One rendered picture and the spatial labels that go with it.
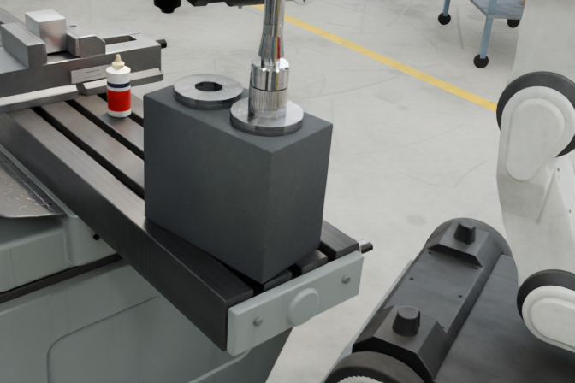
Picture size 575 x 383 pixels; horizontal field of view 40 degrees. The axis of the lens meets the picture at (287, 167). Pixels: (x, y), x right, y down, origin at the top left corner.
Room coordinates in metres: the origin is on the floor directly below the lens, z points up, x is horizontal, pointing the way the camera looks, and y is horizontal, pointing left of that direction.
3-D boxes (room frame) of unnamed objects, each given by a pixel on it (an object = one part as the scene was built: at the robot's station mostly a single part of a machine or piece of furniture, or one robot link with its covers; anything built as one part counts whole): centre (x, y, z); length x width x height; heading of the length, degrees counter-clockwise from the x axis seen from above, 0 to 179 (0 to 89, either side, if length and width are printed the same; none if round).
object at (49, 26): (1.35, 0.45, 1.01); 0.06 x 0.05 x 0.06; 41
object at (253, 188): (0.91, 0.07, 1.00); 0.22 x 0.12 x 0.20; 53
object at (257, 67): (0.88, 0.03, 1.16); 0.05 x 0.05 x 0.01
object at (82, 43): (1.39, 0.41, 0.99); 0.12 x 0.06 x 0.04; 41
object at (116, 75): (1.26, 0.30, 0.96); 0.04 x 0.04 x 0.11
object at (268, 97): (0.88, 0.03, 1.13); 0.05 x 0.05 x 0.05
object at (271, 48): (0.88, 0.03, 1.22); 0.03 x 0.03 x 0.11
